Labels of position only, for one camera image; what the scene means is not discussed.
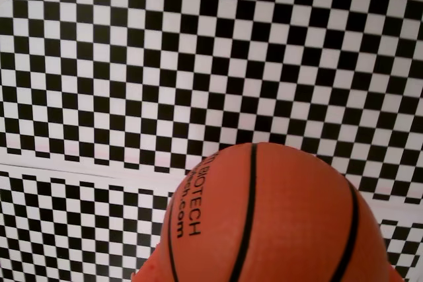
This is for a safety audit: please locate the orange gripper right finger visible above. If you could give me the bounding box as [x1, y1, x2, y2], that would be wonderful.
[387, 262, 407, 282]

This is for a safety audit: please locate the black white checkerboard paper sheet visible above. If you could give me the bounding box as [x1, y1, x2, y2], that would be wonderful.
[0, 0, 423, 211]
[0, 162, 423, 282]

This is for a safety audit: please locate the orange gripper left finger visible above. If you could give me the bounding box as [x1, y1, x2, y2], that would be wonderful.
[130, 245, 168, 282]

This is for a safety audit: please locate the orange mini basketball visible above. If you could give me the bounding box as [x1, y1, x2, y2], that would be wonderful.
[159, 141, 393, 282]

